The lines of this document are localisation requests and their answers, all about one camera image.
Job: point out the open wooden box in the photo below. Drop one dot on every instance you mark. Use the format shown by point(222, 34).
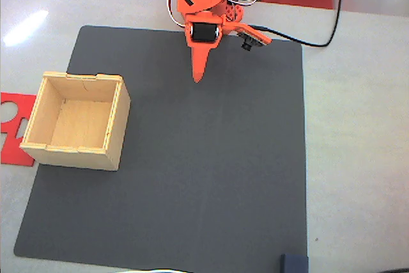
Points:
point(80, 122)

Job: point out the red cutout sheet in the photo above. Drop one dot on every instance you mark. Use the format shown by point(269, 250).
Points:
point(12, 151)

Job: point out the blue cube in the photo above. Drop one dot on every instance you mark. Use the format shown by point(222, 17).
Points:
point(294, 265)

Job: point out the black camera on orange bracket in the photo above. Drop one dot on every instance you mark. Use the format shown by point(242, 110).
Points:
point(255, 34)

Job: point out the dark grey mat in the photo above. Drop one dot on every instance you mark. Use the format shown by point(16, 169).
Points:
point(191, 158)

